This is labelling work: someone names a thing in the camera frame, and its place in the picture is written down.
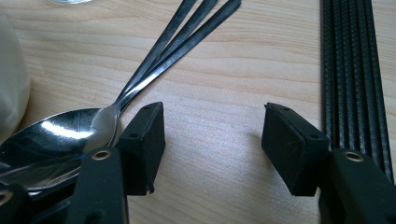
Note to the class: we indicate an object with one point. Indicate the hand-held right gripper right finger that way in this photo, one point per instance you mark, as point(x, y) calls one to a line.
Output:
point(292, 149)

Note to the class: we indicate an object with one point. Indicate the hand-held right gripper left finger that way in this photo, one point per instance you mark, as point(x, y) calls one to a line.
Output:
point(140, 155)

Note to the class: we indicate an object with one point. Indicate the bundle of black chopsticks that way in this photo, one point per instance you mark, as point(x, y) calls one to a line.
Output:
point(351, 62)

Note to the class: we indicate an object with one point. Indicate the cream bowl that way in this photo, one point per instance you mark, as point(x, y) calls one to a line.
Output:
point(12, 77)

